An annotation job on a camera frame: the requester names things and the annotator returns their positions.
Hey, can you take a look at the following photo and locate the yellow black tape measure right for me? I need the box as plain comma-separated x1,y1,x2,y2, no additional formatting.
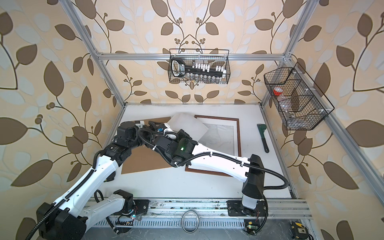
291,222,310,240

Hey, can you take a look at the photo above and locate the red capped clear container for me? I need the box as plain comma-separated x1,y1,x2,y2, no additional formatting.
273,87,284,98

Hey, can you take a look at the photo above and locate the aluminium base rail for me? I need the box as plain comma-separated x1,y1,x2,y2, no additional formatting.
59,196,313,230

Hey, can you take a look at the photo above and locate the black socket set holder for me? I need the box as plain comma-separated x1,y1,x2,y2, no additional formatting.
168,58,228,79

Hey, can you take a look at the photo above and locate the mountain landscape photo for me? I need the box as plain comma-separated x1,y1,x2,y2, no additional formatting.
167,113,209,142

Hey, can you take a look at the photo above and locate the black wire basket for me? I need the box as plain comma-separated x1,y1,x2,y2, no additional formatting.
264,63,335,131
168,48,231,85

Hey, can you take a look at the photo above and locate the metal ring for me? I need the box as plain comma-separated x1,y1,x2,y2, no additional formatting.
180,209,201,234

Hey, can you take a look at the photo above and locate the brown cardboard backing board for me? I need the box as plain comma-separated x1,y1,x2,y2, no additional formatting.
120,116,175,175

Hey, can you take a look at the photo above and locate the black wire basket back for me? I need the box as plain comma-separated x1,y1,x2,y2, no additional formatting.
168,48,231,85

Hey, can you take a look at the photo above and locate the brown wooden picture frame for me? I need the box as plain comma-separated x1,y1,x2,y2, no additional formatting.
185,114,243,178

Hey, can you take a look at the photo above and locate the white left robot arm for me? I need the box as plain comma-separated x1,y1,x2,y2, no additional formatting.
26,122,142,240

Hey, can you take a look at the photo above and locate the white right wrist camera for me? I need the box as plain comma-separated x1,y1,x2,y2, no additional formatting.
157,128,175,139

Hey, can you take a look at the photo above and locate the aluminium cage frame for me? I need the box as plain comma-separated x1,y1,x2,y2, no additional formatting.
60,1,384,203

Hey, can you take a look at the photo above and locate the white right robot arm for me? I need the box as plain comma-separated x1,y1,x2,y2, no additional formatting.
139,124,289,214

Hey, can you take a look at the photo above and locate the yellow black tape measure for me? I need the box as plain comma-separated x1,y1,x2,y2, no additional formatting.
105,172,116,182
291,222,310,240

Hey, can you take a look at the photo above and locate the black wire basket right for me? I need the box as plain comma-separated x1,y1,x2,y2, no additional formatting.
264,63,335,131

